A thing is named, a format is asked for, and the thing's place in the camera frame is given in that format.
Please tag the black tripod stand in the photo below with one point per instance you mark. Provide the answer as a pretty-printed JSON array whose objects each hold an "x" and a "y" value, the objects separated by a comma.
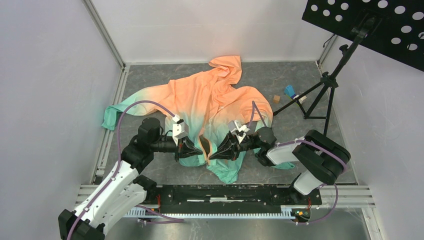
[{"x": 328, "y": 80}]

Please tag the blue block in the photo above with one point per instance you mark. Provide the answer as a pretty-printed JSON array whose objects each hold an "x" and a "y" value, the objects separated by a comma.
[{"x": 290, "y": 92}]

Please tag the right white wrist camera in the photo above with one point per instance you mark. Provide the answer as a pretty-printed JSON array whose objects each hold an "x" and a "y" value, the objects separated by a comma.
[{"x": 238, "y": 130}]

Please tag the black perforated tray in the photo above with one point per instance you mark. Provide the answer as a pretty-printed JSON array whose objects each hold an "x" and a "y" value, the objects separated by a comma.
[{"x": 393, "y": 28}]

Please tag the small white block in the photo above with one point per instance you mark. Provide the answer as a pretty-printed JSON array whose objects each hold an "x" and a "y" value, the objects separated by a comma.
[{"x": 300, "y": 99}]

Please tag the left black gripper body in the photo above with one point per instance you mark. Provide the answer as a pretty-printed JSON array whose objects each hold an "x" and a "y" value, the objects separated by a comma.
[{"x": 178, "y": 153}]

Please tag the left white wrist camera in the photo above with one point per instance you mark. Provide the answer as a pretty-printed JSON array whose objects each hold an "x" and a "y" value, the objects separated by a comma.
[{"x": 180, "y": 129}]

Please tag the orange and mint hooded jacket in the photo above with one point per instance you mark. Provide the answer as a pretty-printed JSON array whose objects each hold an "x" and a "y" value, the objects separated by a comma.
[{"x": 207, "y": 101}]

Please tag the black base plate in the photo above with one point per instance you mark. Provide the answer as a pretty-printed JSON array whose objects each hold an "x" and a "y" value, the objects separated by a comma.
[{"x": 228, "y": 199}]

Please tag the small wooden cube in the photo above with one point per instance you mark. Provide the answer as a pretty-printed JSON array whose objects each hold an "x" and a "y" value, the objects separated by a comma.
[{"x": 276, "y": 99}]

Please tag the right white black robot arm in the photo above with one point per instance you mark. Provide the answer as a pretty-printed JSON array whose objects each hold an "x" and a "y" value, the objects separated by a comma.
[{"x": 324, "y": 160}]

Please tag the aluminium frame rail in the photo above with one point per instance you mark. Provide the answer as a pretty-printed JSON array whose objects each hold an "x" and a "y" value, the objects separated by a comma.
[{"x": 348, "y": 196}]

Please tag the white slotted cable duct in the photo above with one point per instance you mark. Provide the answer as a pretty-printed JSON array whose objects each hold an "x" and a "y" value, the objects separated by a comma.
[{"x": 139, "y": 212}]

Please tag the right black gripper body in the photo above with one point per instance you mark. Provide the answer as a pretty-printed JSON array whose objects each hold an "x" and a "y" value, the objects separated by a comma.
[{"x": 247, "y": 144}]

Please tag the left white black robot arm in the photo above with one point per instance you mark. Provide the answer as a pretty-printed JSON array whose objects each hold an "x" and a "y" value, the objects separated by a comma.
[{"x": 125, "y": 186}]

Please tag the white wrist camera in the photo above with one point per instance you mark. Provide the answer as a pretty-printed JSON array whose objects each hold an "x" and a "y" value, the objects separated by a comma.
[
  {"x": 238, "y": 130},
  {"x": 180, "y": 129}
]

